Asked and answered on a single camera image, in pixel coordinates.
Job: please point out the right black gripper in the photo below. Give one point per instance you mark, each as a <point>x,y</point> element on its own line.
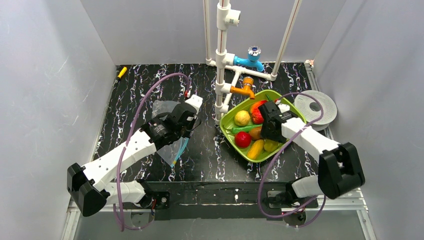
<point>269,112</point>

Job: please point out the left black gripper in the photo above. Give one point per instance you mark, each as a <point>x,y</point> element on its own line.
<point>185,115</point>

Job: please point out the clear zip top bag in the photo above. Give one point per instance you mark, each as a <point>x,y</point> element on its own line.
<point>169,153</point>

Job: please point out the red toy apple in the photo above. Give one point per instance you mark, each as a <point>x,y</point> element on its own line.
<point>242,139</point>

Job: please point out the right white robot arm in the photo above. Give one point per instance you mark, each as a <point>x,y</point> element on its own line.
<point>339,166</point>

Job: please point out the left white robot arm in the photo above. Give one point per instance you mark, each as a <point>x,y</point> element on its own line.
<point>91,185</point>

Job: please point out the brown orange toy potato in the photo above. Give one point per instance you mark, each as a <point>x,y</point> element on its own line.
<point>255,133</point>

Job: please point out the red toy strawberry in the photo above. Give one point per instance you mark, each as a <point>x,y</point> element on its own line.
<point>257,117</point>

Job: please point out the orange red toy fruit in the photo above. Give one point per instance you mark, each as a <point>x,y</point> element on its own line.
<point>255,105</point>

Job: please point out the yellow orange toy mango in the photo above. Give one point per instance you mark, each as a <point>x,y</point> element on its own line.
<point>255,149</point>

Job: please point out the green plastic basket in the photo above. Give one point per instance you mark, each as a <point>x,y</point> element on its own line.
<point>227,121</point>

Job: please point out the green toy bean pod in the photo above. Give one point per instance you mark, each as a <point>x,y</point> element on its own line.
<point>269,98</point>

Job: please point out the yellow toy lemon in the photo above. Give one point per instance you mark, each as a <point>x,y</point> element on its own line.
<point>242,118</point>

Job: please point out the green toy chili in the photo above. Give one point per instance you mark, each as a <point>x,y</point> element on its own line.
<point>238,129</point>

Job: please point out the white filament spool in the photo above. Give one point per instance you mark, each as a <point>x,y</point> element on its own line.
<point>311,110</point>

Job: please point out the orange faucet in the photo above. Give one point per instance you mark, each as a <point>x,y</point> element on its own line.
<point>246,89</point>

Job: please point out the yellow screwdriver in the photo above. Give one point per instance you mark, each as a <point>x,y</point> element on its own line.
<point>122,72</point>

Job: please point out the blue faucet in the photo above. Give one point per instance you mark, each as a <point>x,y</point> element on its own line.
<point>252,60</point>

